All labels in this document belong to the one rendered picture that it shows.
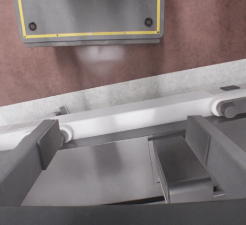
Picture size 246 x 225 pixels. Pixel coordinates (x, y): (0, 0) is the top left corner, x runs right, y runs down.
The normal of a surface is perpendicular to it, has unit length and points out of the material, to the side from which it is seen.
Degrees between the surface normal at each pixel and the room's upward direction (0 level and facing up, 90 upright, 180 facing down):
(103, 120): 0
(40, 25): 0
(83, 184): 0
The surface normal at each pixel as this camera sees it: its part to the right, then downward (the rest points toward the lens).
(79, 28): 0.01, 0.30
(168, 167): -0.18, -0.94
